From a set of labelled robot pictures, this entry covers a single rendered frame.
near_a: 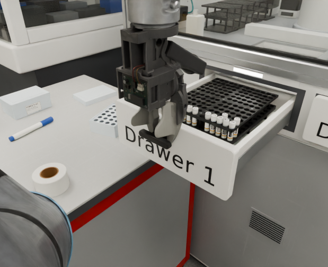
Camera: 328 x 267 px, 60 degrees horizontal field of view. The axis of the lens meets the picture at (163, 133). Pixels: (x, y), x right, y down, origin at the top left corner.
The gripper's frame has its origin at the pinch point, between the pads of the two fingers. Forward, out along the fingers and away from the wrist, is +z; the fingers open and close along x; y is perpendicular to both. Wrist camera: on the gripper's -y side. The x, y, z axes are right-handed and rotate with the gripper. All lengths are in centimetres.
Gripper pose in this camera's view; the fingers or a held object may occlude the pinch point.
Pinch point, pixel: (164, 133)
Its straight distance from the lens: 53.7
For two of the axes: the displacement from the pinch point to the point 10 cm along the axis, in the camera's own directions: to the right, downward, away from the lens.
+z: 0.0, 8.5, 5.3
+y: -6.6, 4.0, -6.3
